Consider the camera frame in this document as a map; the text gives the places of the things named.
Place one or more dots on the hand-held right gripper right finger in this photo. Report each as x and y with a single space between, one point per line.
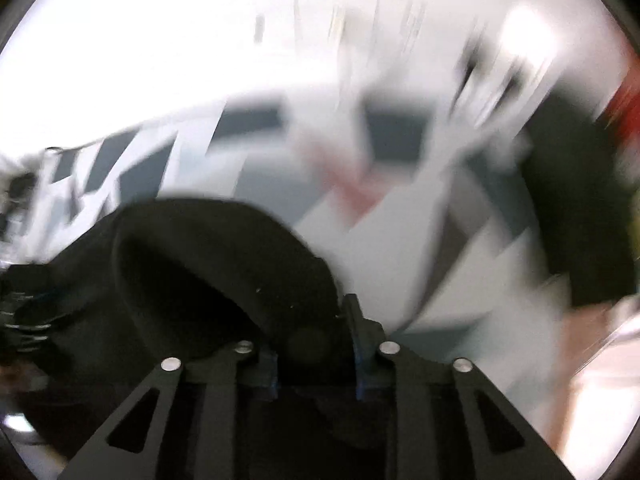
361 360

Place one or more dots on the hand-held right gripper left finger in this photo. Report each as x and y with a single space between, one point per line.
265 375

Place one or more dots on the black fleece garment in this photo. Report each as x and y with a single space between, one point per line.
200 270

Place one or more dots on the geometric patterned ironing board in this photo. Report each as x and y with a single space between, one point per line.
450 270

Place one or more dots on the black side cabinet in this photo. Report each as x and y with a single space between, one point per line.
575 200

